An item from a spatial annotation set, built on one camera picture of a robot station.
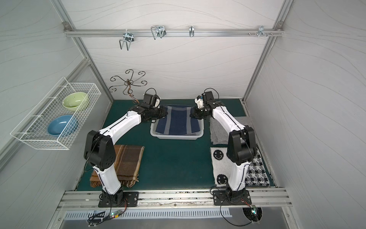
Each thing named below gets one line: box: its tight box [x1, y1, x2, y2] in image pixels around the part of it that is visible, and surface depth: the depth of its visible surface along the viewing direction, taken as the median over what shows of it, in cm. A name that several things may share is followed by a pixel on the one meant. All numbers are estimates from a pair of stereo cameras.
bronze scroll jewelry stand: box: [108, 69, 148, 105], surface depth 90 cm
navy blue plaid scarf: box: [155, 105, 201, 136], surface depth 89 cm
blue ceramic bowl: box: [47, 114, 79, 138], surface depth 64 cm
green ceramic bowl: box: [61, 92, 89, 112], surface depth 73 cm
